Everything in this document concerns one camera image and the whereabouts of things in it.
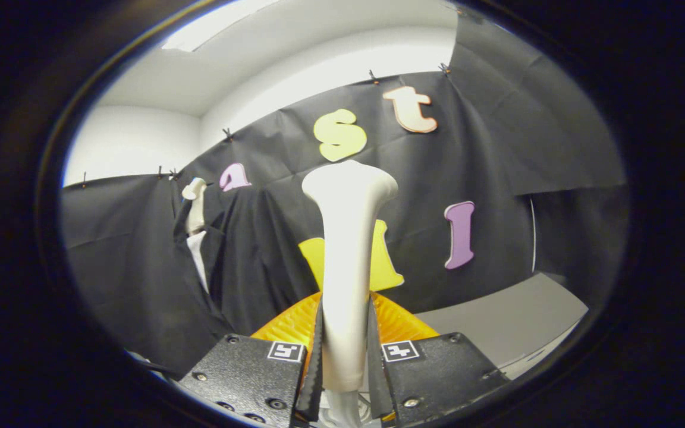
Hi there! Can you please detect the grey cabinet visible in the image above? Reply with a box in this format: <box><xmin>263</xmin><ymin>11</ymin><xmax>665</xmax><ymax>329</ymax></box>
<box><xmin>414</xmin><ymin>272</ymin><xmax>590</xmax><ymax>381</ymax></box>

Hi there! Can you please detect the white garment steamer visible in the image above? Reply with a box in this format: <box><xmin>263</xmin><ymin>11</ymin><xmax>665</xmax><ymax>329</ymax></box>
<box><xmin>302</xmin><ymin>159</ymin><xmax>400</xmax><ymax>428</ymax></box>

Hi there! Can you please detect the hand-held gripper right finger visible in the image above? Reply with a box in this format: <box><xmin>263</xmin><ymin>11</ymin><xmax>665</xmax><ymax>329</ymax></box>
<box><xmin>368</xmin><ymin>291</ymin><xmax>510</xmax><ymax>426</ymax></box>

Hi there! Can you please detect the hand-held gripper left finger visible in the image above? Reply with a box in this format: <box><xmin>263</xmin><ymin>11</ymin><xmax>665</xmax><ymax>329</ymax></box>
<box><xmin>177</xmin><ymin>291</ymin><xmax>324</xmax><ymax>427</ymax></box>

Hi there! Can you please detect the black blazer jacket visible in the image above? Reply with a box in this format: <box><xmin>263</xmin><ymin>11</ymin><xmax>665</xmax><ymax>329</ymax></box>
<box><xmin>171</xmin><ymin>185</ymin><xmax>319</xmax><ymax>336</ymax></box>

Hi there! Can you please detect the thin white pole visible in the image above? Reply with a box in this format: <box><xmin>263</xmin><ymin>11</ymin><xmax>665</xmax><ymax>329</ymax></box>
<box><xmin>529</xmin><ymin>196</ymin><xmax>538</xmax><ymax>273</ymax></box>

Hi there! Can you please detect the white clothes hanger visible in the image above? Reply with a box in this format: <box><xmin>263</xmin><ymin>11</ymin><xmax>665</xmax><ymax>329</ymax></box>
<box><xmin>181</xmin><ymin>177</ymin><xmax>208</xmax><ymax>236</ymax></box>

